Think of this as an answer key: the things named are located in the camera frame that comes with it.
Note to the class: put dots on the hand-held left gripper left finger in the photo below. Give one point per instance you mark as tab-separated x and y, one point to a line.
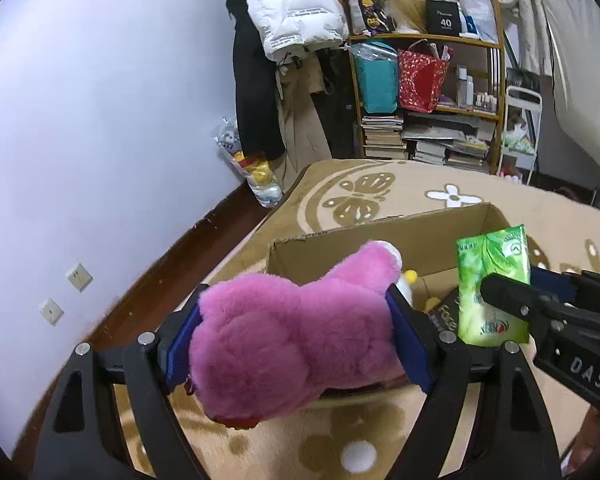
180	350

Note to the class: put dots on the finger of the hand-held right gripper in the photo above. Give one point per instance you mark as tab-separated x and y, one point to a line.
510	295
555	287

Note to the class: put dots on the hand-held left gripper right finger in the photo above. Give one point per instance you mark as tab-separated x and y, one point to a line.
410	345

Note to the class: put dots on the green tissue pack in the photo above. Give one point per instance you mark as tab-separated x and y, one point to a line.
485	280

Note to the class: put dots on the cardboard box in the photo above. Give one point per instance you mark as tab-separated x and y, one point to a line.
430	240

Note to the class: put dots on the pink plush toy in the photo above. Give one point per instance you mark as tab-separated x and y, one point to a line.
280	340

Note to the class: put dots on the black packet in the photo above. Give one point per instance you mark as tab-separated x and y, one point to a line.
442	317

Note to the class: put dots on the yellow bear plush toy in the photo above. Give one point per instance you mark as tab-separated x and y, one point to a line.
431	304

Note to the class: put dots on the green and white plush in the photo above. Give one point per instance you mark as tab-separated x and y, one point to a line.
519	142

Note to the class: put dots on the large stack of books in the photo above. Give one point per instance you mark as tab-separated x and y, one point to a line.
452	155

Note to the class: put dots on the white metal cart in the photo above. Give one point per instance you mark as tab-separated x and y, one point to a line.
537	125

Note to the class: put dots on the grey folder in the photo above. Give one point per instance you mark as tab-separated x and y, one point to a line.
445	127

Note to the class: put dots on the plastic bag of toys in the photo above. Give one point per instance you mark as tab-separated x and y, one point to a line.
255	180

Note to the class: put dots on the row of small bottles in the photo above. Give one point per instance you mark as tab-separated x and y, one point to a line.
486	104

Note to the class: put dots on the small stack of books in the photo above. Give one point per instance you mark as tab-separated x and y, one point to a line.
382	137

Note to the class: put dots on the short white bottle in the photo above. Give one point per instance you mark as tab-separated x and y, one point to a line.
470	92

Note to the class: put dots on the tall white bottle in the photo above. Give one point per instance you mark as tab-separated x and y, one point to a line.
461	87

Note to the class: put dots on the white curtain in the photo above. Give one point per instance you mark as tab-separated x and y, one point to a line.
575	60

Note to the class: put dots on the red gift bag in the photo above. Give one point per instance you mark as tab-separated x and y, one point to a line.
422	80

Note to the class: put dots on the wooden bookshelf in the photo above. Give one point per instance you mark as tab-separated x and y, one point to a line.
500	60

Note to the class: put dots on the teal bag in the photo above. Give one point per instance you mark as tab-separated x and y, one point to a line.
377	87

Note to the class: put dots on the beige hanging pants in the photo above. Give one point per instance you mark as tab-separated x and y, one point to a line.
305	120

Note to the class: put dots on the black hanging coat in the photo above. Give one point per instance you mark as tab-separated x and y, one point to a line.
255	95

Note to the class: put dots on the white and blue packet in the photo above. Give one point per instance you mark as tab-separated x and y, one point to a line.
477	27

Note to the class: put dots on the black box with white print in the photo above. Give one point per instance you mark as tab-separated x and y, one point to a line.
444	17

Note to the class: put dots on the blond wig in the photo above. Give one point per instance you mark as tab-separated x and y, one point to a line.
407	7

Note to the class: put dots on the dark printed bag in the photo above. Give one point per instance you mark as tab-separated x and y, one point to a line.
362	7

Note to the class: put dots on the white puffer jacket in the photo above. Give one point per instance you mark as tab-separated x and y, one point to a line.
295	15

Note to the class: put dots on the white wall socket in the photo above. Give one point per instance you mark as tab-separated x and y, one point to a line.
51	311
79	276

